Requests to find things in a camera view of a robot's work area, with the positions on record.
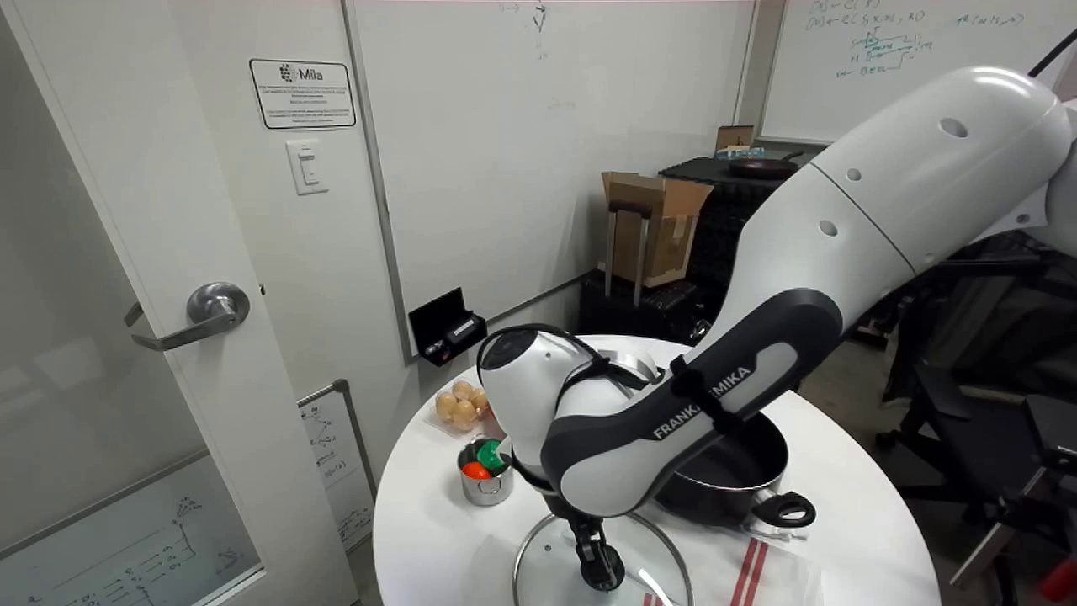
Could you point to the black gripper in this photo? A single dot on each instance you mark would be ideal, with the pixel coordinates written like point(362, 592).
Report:
point(567, 505)

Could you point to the glass lid with black knob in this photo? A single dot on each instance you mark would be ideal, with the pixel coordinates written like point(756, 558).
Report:
point(549, 566)

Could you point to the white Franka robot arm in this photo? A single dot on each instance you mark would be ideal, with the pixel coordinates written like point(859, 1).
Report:
point(875, 224)

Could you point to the metal cup with colourful items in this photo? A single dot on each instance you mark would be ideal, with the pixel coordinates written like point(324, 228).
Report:
point(487, 477)

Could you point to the black whiteboard eraser tray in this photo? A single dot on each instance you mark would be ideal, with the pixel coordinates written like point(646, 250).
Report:
point(443, 326)

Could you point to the brown cardboard box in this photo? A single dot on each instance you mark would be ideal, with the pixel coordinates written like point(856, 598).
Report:
point(657, 231)

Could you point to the black cabinet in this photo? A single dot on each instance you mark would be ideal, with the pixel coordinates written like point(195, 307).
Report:
point(727, 214)

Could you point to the black office chair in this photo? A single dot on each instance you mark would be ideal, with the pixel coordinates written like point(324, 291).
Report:
point(986, 372)

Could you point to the white door with glass pane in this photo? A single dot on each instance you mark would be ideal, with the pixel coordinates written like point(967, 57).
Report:
point(121, 372)

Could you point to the paper notice on wall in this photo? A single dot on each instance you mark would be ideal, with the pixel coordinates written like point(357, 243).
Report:
point(339, 459)

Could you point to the white wall whiteboard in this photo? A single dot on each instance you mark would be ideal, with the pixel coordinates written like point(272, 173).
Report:
point(558, 145)

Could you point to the white light switch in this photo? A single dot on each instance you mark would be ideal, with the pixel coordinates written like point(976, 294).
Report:
point(307, 166)

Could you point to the white wall sign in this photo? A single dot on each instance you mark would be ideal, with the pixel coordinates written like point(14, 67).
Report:
point(300, 93)

